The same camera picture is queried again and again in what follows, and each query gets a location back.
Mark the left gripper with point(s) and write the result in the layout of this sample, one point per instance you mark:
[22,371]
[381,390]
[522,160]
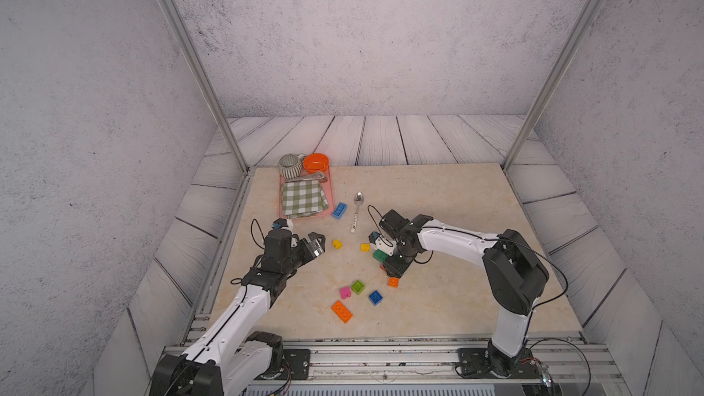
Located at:
[312,236]

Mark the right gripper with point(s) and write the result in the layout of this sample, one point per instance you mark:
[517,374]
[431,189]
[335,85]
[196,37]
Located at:
[392,269]

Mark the dark green lego brick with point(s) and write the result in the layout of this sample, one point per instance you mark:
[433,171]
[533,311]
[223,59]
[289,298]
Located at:
[380,256]

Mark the pink lego brick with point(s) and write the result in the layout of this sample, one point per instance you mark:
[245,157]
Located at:
[345,293]

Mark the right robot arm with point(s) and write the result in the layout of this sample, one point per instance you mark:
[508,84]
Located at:
[516,276]

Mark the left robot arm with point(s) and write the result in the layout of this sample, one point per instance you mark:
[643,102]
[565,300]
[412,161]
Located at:
[231,354]

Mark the blue long lego brick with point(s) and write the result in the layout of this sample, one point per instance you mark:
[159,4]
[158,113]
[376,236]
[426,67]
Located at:
[339,210]

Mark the blue small lego brick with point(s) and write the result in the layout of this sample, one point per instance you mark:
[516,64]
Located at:
[375,297]

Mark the lime green lego brick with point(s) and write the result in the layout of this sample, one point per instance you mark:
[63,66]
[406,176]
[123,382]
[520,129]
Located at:
[357,287]

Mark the orange lego brick front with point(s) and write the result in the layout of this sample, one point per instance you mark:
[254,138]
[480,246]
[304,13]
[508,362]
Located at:
[341,311]

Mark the green checkered cloth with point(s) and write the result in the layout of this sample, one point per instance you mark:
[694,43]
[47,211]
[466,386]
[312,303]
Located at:
[302,199]

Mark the pink tray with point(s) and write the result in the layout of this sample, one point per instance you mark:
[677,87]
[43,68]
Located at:
[329,195]

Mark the metal spoon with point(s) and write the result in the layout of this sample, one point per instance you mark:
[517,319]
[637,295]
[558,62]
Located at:
[358,202]

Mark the metal utensil on tray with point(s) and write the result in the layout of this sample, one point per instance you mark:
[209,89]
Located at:
[314,177]

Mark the orange bowl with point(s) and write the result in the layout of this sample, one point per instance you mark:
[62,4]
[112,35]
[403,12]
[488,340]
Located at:
[316,162]

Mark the striped grey mug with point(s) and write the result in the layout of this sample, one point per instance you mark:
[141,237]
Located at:
[291,166]

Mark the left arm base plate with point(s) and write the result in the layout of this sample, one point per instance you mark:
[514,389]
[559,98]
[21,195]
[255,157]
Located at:
[288,365]

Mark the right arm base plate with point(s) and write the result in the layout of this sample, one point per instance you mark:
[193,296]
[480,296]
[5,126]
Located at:
[491,363]

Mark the aluminium front rail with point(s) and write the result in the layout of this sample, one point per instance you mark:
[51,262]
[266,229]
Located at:
[568,366]

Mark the left aluminium frame post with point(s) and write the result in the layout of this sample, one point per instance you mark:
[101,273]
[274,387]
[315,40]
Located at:
[190,54]

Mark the aluminium frame post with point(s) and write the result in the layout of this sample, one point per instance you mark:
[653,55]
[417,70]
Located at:
[190,54]
[578,32]

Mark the right aluminium frame post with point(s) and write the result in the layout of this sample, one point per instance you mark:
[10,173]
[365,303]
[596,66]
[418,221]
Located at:
[578,32]

